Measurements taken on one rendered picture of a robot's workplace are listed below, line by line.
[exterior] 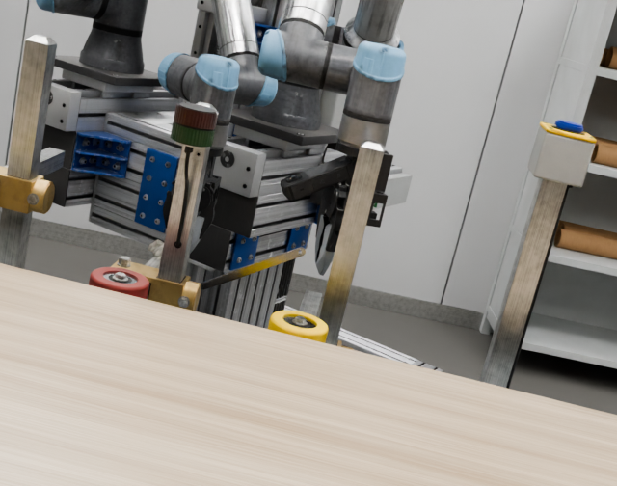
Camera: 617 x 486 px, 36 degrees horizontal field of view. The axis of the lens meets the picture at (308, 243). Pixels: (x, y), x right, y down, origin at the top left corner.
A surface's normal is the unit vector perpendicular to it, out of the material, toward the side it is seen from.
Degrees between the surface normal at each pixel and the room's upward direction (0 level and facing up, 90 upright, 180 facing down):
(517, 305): 90
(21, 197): 90
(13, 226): 90
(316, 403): 0
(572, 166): 90
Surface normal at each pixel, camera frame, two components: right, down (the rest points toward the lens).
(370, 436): 0.22, -0.94
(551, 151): -0.10, 0.25
